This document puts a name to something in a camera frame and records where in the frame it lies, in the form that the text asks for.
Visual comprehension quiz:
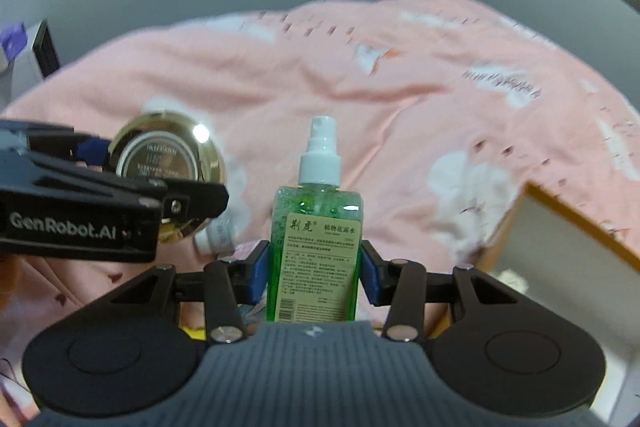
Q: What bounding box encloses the green spray bottle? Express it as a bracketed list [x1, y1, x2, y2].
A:
[266, 116, 363, 323]

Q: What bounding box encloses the round gold compact case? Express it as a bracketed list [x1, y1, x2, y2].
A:
[103, 110, 229, 243]

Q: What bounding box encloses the person's left hand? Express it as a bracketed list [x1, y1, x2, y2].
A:
[0, 254, 21, 309]

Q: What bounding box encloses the small grey cream jar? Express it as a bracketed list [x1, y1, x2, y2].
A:
[193, 216, 235, 257]

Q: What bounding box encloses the white bedside cabinet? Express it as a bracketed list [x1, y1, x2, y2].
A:
[0, 20, 61, 108]

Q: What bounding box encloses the orange white cardboard box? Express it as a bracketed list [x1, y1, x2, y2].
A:
[431, 181, 639, 426]

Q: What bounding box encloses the pink patterned bed quilt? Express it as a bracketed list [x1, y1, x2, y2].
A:
[1, 0, 639, 426]

